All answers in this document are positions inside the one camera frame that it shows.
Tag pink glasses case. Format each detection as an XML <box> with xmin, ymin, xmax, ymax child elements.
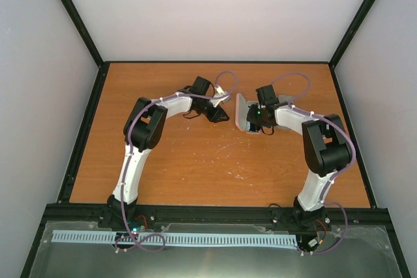
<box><xmin>235</xmin><ymin>93</ymin><xmax>261</xmax><ymax>134</ymax></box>

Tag light blue slotted cable duct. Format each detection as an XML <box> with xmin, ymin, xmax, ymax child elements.
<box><xmin>50</xmin><ymin>230</ymin><xmax>298</xmax><ymax>249</ymax></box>

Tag black round sunglasses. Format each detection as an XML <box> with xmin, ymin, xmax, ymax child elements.
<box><xmin>247</xmin><ymin>104</ymin><xmax>261</xmax><ymax>133</ymax></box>

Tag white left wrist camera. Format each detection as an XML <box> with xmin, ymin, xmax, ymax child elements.
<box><xmin>210</xmin><ymin>85</ymin><xmax>231</xmax><ymax>107</ymax></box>

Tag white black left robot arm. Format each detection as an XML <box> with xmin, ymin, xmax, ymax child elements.
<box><xmin>107</xmin><ymin>76</ymin><xmax>232</xmax><ymax>228</ymax></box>

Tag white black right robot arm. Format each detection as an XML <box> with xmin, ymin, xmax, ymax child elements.
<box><xmin>246</xmin><ymin>85</ymin><xmax>356</xmax><ymax>229</ymax></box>

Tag black cage frame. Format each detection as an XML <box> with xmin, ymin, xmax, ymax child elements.
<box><xmin>20</xmin><ymin>0</ymin><xmax>411</xmax><ymax>277</ymax></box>

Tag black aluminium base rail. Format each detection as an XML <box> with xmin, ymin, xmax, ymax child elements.
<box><xmin>40</xmin><ymin>203</ymin><xmax>394</xmax><ymax>232</ymax></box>

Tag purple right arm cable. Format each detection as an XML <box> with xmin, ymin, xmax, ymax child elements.
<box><xmin>270</xmin><ymin>72</ymin><xmax>356</xmax><ymax>257</ymax></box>

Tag grey green glasses case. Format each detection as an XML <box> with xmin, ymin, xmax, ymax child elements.
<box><xmin>274</xmin><ymin>94</ymin><xmax>296</xmax><ymax>130</ymax></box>

